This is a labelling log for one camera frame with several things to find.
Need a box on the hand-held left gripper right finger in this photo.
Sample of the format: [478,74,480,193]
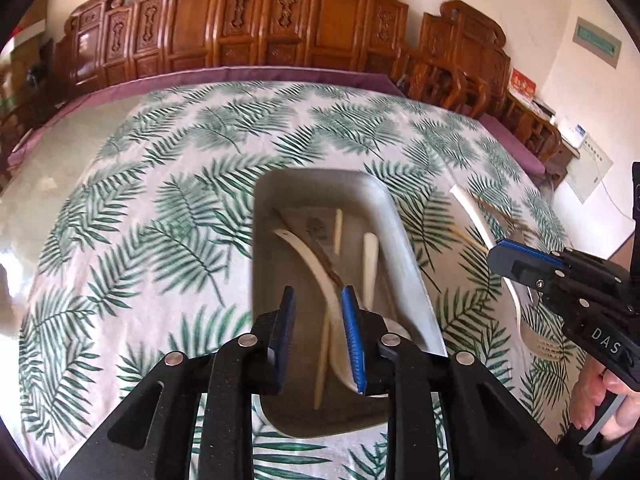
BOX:
[340,285,581,480]

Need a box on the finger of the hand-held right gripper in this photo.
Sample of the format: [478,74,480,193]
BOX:
[550,247,631,286]
[487,239,581,306]

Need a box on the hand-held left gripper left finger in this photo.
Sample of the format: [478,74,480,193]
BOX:
[60,285,298,480]

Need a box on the wooden cutlery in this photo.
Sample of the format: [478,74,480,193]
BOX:
[272,227,416,398]

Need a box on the rectangular metal tray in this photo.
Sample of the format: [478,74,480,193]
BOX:
[251,169,448,438]

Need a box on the person's right hand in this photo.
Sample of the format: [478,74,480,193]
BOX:
[570,360,640,441]

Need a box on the white electrical panel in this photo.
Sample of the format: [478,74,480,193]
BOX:
[567,135,615,206]

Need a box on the white desk phone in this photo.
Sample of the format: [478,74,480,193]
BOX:
[557,119,588,147]

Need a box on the leaf print tablecloth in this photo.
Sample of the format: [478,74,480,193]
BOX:
[17,80,588,480]

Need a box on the red gift box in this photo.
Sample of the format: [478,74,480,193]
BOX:
[509,67,537,101]

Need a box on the carved wooden armchair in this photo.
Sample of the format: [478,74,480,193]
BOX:
[407,0,563,176]

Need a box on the carved wooden sofa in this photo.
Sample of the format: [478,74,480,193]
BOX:
[52,0,416,96]

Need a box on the black fan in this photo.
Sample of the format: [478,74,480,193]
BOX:
[27,60,51,88]

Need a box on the white wall cable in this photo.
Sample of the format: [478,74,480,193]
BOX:
[601,179,635,222]

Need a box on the grey wall panel box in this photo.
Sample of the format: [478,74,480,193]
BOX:
[572,16,623,68]

